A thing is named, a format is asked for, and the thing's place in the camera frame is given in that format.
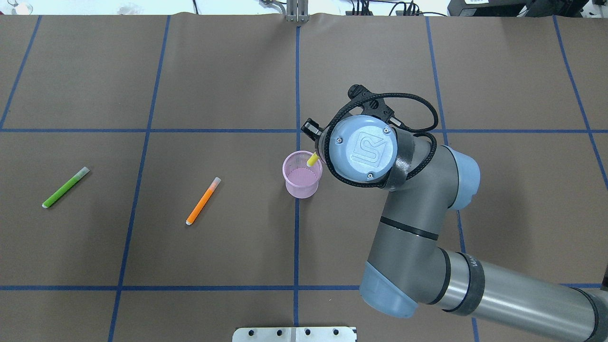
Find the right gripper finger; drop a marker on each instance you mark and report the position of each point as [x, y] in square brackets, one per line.
[312, 129]

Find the yellow marker pen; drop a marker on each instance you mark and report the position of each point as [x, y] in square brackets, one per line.
[313, 159]

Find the orange marker pen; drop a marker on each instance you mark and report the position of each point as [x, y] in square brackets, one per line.
[203, 201]

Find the green marker pen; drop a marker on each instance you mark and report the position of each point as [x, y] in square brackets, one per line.
[62, 190]

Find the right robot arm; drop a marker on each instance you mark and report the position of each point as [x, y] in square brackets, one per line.
[406, 267]

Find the pink mesh pen holder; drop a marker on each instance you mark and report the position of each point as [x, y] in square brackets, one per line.
[301, 181]

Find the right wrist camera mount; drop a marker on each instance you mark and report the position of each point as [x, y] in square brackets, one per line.
[376, 108]

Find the aluminium frame post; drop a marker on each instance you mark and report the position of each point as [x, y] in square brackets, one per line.
[297, 11]

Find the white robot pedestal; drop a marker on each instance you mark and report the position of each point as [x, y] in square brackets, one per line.
[296, 334]

